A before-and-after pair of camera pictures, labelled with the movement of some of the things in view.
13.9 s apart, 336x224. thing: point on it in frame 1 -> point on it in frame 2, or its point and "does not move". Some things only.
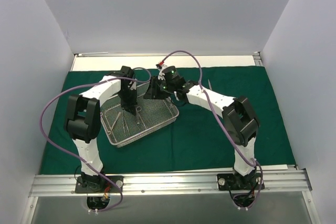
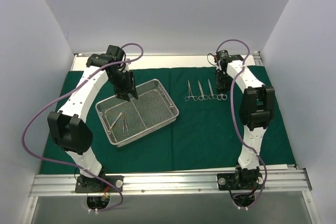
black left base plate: x=98 y=184 does not move
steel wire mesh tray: x=122 y=126 does not move
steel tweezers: x=115 y=120 does not move
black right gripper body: x=151 y=92 -> x=223 y=82
